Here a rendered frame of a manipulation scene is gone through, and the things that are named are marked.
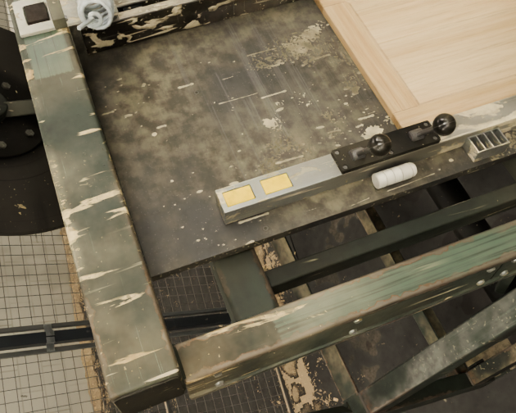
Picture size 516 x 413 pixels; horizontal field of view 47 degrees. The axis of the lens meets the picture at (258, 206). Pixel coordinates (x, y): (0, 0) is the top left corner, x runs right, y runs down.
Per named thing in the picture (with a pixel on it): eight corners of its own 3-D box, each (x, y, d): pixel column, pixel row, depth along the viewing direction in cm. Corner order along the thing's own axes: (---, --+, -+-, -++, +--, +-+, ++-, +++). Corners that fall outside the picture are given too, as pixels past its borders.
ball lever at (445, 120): (425, 143, 110) (463, 129, 97) (407, 149, 110) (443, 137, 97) (418, 124, 110) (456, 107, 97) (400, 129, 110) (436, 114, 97)
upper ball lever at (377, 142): (367, 162, 108) (398, 151, 95) (348, 168, 107) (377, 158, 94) (360, 142, 108) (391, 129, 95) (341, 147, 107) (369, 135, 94)
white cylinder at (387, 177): (377, 192, 108) (415, 179, 110) (380, 183, 106) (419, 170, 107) (369, 179, 110) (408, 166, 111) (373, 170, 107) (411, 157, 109)
